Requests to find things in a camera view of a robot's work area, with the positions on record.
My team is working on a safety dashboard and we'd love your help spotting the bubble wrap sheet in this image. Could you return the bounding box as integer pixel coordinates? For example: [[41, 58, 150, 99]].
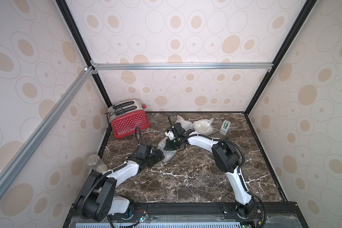
[[176, 116, 193, 131], [157, 137, 177, 164], [193, 118, 214, 135]]

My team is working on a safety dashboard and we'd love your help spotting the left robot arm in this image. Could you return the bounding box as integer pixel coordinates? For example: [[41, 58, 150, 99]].
[[74, 143, 165, 222]]

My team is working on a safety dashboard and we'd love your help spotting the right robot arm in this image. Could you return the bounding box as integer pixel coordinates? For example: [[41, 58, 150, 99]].
[[164, 123, 258, 219]]

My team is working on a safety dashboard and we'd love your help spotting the red silver toaster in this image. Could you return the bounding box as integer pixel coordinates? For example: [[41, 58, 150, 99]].
[[107, 99, 151, 139]]

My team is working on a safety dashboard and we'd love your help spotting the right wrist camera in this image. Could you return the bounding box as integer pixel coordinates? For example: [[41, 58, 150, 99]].
[[165, 130, 175, 141]]

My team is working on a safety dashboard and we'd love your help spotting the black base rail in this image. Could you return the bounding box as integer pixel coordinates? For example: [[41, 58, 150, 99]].
[[64, 202, 308, 228]]

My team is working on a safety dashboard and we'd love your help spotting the horizontal aluminium rail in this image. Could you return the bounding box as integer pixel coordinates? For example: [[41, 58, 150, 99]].
[[93, 62, 274, 71]]

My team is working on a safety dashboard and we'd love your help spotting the black left frame post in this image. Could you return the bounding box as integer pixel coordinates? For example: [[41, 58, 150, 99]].
[[56, 0, 112, 107]]

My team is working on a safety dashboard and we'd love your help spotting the black frame post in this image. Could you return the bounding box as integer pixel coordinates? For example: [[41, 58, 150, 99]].
[[244, 0, 318, 117], [56, 0, 112, 107]]

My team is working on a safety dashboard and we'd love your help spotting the left diagonal aluminium rail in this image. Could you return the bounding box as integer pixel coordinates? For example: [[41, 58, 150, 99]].
[[0, 66, 94, 200]]

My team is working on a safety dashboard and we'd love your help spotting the black right frame post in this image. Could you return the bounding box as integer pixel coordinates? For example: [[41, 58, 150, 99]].
[[244, 0, 318, 117]]

